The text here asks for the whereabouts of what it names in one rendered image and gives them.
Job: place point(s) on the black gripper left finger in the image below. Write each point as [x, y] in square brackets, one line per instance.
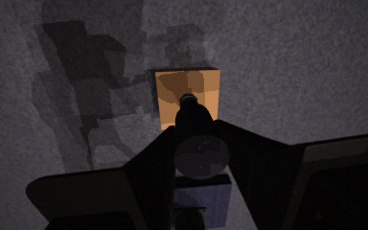
[143, 187]

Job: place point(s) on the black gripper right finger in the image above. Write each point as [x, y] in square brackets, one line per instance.
[272, 176]

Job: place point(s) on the tan wooden block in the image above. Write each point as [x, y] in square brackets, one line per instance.
[174, 83]

